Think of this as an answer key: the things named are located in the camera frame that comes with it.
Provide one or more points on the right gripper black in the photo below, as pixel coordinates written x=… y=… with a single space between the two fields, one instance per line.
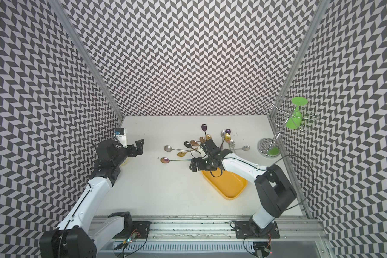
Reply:
x=199 y=160

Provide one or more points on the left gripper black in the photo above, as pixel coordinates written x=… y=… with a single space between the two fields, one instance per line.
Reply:
x=134 y=153

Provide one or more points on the silver spoon ornate handle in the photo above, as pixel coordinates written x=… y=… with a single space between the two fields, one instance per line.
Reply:
x=232 y=145

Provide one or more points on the yellow storage box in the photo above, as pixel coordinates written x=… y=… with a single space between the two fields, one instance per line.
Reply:
x=228 y=184

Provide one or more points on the gold bowl ornate spoon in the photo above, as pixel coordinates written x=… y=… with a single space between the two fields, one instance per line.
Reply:
x=227 y=138

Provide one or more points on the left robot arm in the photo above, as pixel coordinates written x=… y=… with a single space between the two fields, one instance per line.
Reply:
x=73 y=238

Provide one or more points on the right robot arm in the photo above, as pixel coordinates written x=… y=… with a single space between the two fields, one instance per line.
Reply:
x=274 y=189

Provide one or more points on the ornate gold small spoon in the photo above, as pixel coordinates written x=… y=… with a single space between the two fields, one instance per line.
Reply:
x=185 y=152

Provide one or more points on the silver spoon left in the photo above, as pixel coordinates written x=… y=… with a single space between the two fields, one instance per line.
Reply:
x=169 y=148

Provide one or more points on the purple spoon long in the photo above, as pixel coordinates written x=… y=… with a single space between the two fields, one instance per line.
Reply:
x=204 y=128

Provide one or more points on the silver spoon upright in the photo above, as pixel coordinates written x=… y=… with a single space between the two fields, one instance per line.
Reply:
x=222 y=134

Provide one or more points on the purple spoon right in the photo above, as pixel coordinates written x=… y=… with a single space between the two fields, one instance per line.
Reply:
x=222 y=143

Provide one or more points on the silver spoon far right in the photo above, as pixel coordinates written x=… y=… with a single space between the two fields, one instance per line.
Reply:
x=244 y=148

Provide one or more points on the chrome cup holder rack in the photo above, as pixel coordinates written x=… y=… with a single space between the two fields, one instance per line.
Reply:
x=264 y=142

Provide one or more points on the green plastic goblet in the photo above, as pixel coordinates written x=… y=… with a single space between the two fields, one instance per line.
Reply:
x=293 y=121

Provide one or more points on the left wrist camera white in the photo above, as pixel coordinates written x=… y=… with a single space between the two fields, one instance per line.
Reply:
x=120 y=136

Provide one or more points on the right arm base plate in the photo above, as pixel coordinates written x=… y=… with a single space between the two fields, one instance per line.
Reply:
x=248 y=229

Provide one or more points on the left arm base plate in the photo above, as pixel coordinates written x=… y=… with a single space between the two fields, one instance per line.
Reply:
x=141 y=228

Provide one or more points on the aluminium rail frame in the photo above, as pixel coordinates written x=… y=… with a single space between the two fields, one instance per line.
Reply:
x=299 y=237

